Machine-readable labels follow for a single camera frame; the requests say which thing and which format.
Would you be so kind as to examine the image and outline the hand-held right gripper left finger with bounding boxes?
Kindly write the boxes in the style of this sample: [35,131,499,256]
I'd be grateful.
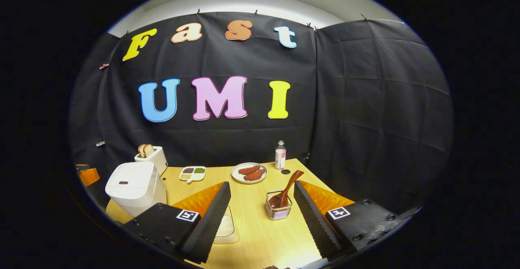
[122,181,232,264]

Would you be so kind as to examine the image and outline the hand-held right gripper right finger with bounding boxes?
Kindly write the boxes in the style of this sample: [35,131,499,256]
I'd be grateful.
[293,180,407,261]

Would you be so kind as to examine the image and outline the white tray of rice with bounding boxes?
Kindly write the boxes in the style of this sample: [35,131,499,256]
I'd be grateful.
[213,205,239,244]

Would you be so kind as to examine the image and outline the metal wire chopstick holder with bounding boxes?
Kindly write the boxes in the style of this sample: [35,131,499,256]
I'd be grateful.
[266,191,293,221]

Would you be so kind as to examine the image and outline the brown wooden spoon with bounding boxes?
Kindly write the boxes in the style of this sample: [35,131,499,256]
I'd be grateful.
[269,170,304,209]

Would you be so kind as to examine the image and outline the white rice cooker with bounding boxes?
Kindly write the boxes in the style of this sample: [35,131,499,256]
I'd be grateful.
[105,161,167,217]

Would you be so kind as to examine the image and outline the divided dish with grains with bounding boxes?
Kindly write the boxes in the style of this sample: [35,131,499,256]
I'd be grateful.
[179,166,207,183]

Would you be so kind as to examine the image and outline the white round plate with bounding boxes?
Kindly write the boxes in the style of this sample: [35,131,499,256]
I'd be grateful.
[231,162,268,184]

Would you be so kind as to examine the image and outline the clear bottle pink label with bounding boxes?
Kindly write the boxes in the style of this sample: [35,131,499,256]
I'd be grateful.
[275,140,287,170]

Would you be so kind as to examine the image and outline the white toaster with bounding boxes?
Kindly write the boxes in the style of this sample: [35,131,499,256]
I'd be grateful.
[134,146,169,176]

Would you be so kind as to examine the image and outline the black backdrop cloth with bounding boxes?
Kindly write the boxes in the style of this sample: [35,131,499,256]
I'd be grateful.
[69,12,453,221]

